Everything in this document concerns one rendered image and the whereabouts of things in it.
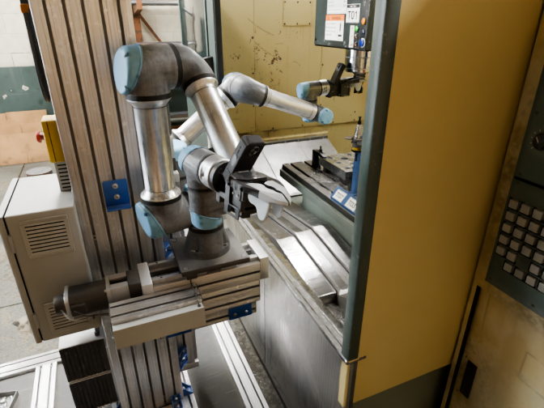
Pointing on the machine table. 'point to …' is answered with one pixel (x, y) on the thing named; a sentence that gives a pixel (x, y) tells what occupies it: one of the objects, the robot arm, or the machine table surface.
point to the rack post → (355, 175)
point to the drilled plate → (339, 164)
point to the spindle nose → (357, 61)
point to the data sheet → (337, 6)
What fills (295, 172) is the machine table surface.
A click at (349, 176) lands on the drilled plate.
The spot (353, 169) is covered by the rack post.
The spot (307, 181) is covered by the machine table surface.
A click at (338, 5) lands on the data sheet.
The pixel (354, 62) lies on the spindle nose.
